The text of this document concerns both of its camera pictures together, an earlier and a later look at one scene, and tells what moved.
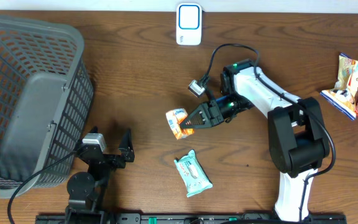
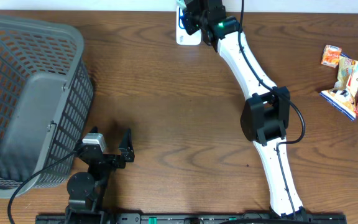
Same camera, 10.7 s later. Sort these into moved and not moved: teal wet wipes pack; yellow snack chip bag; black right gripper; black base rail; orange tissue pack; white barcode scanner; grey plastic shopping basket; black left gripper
Moved: teal wet wipes pack; orange tissue pack; black right gripper
Not moved: white barcode scanner; grey plastic shopping basket; black base rail; yellow snack chip bag; black left gripper
